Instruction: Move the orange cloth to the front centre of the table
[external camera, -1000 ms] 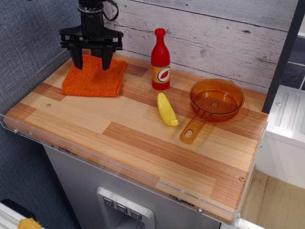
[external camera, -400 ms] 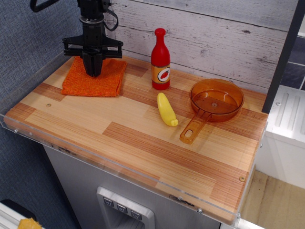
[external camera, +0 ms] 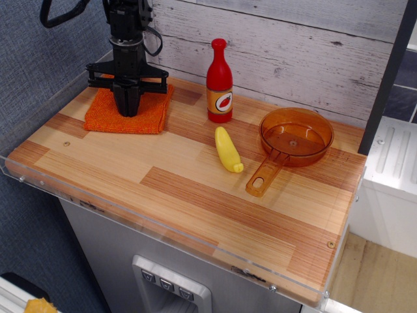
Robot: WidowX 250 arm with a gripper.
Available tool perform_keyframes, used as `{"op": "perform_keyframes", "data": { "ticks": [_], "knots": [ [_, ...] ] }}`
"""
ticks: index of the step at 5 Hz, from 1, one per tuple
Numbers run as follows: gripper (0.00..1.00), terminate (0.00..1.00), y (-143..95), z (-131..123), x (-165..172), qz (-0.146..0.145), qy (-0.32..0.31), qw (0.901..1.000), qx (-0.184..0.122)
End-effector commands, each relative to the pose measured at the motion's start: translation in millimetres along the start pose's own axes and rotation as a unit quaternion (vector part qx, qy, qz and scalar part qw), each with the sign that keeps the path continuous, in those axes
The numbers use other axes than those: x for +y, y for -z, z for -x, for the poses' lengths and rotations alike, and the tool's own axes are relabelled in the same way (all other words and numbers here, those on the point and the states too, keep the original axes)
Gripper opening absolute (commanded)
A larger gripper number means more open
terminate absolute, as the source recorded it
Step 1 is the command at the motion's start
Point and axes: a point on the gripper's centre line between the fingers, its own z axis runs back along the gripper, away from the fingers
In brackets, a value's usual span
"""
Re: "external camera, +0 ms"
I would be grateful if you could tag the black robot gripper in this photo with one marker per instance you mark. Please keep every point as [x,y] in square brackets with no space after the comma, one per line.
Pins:
[127,71]

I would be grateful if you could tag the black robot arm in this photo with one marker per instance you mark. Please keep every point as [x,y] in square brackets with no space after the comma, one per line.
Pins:
[129,20]

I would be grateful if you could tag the red toy sauce bottle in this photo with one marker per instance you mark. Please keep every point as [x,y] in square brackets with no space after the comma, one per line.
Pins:
[219,85]

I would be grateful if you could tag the yellow toy banana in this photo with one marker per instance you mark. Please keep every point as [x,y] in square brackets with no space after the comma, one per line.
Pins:
[227,152]

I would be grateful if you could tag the clear acrylic table guard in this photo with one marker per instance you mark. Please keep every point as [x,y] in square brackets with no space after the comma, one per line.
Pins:
[173,187]

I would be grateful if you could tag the orange transparent toy pan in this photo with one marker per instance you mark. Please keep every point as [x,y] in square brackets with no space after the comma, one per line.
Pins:
[292,137]

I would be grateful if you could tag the silver toy fridge cabinet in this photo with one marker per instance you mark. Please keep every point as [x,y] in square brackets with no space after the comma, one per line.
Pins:
[138,273]

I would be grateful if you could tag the yellow object bottom corner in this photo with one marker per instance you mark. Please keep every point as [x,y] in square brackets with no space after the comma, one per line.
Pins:
[39,306]

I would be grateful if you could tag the white toy sink unit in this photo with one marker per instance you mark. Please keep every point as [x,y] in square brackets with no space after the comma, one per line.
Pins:
[384,211]

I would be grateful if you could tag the black vertical post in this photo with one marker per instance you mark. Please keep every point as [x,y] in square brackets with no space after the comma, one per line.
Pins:
[394,62]

